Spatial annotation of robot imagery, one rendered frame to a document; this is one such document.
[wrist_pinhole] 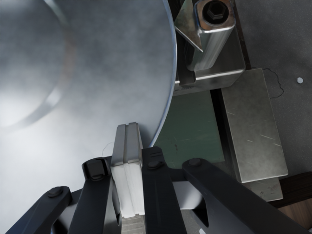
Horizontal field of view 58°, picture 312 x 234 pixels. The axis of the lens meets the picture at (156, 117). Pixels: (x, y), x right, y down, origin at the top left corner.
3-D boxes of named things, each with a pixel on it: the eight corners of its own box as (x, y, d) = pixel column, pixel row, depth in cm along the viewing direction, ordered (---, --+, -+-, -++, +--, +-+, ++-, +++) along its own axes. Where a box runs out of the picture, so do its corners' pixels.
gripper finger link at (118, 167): (137, 217, 14) (122, 219, 14) (135, 161, 21) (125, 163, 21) (125, 162, 13) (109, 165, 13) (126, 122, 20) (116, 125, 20)
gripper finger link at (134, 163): (125, 162, 13) (140, 159, 13) (126, 122, 20) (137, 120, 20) (137, 217, 14) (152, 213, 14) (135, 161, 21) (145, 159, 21)
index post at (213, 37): (214, 68, 30) (241, 22, 21) (187, 72, 30) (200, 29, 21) (209, 43, 31) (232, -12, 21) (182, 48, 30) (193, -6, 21)
